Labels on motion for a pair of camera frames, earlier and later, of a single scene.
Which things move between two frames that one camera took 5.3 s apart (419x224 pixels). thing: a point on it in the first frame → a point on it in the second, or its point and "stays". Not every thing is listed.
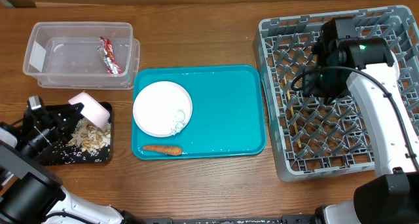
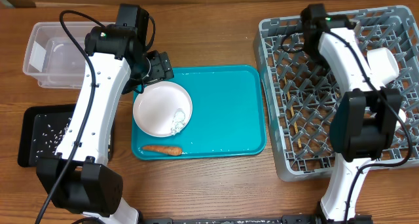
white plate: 155,107 stays
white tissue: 178,122 stays
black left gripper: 53,120 → 162,69
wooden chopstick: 288,91 stays
